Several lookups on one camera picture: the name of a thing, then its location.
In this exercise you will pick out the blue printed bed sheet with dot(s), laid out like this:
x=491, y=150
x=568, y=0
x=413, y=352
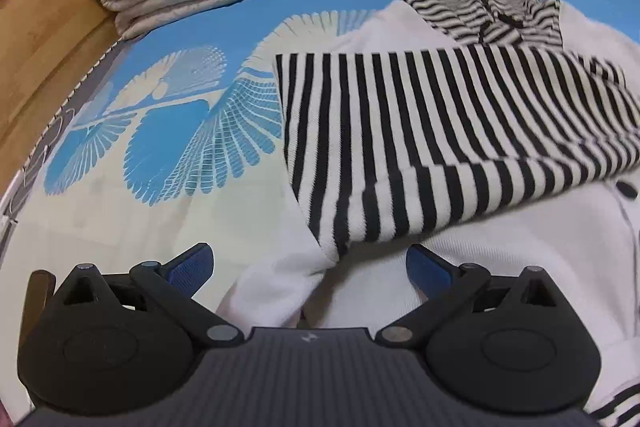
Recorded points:
x=165, y=117

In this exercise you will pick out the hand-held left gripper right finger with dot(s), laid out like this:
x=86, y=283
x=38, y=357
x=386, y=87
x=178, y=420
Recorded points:
x=425, y=268

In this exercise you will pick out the wooden bed frame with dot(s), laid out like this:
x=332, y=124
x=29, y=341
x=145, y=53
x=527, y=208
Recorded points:
x=45, y=32

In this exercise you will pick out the striped hooded sweater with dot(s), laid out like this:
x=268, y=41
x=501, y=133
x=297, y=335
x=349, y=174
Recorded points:
x=450, y=127

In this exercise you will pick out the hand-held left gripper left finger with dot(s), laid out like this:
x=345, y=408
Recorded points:
x=192, y=268

